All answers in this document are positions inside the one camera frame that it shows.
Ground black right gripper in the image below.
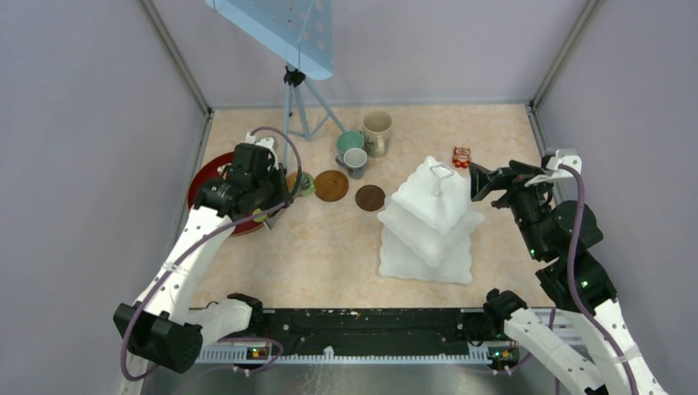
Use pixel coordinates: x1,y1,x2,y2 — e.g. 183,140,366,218
468,159,556,258

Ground clear plastic tongs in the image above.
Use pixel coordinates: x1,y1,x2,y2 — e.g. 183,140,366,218
263,175,302,231

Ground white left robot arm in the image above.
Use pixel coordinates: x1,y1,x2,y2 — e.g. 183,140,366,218
113,137,291,382

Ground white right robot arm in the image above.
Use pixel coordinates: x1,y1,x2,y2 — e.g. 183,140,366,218
469,155,663,394

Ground round green macaron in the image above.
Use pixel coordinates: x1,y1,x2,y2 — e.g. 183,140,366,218
251,208,268,223

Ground light wooden coaster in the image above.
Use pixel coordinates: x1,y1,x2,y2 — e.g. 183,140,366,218
286,172,304,198

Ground round red lacquer tray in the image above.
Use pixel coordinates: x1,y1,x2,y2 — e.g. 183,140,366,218
186,151,263,237

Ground medium brown wooden coaster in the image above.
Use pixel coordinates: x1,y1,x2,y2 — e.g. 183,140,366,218
314,170,349,202

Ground white tiered serving stand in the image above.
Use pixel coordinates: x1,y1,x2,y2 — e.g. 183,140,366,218
377,156,485,285

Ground teal ceramic cup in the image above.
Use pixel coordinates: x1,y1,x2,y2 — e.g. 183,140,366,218
336,131,364,155

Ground grey ceramic cup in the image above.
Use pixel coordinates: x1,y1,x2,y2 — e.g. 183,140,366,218
335,148,368,179

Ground blue tripod stand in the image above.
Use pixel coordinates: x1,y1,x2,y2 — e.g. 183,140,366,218
283,63,347,141

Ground dark brown wooden coaster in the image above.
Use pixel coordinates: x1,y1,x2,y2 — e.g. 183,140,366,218
355,184,386,211

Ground beige ceramic mug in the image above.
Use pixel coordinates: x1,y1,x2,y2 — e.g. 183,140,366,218
362,110,393,158

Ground blue perforated panel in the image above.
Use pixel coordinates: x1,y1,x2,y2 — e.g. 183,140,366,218
207,0,335,81

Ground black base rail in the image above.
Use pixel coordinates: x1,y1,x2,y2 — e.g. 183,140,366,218
235,308,506,356

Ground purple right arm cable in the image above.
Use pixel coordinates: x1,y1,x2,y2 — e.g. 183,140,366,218
556,165,640,395

